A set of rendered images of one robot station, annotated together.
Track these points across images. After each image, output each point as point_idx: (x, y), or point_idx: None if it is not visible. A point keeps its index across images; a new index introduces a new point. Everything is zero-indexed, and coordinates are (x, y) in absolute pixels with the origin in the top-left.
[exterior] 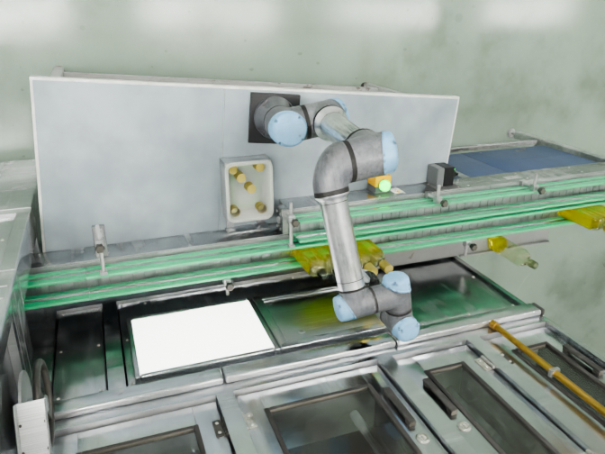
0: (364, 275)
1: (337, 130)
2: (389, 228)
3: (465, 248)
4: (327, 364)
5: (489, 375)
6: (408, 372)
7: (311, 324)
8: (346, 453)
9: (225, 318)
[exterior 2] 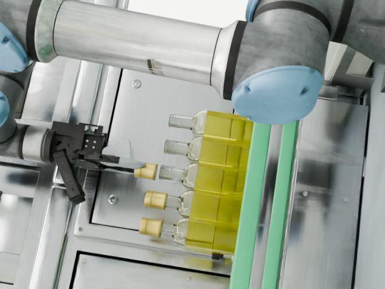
0: (118, 155)
1: (128, 10)
2: (230, 288)
3: None
4: (70, 87)
5: None
6: (11, 172)
7: (145, 104)
8: None
9: (216, 12)
